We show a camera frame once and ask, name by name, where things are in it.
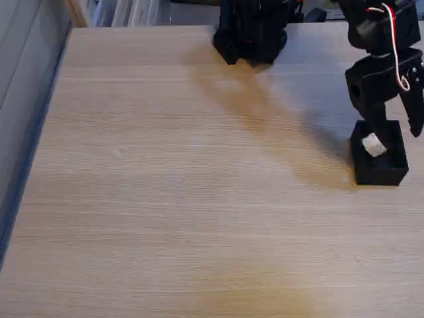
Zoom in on white block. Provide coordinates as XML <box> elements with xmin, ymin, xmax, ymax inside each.
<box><xmin>360</xmin><ymin>132</ymin><xmax>388</xmax><ymax>158</ymax></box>

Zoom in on black open box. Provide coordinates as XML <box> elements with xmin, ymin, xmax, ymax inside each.
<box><xmin>350</xmin><ymin>119</ymin><xmax>410</xmax><ymax>186</ymax></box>

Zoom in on black rounded object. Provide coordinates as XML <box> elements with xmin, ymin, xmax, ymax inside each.
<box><xmin>303</xmin><ymin>8</ymin><xmax>328</xmax><ymax>23</ymax></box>

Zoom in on light wooden slat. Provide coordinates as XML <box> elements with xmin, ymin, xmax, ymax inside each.
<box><xmin>63</xmin><ymin>0</ymin><xmax>93</xmax><ymax>28</ymax></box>

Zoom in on red and white cable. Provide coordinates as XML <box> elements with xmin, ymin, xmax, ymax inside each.
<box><xmin>366</xmin><ymin>3</ymin><xmax>411</xmax><ymax>92</ymax></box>

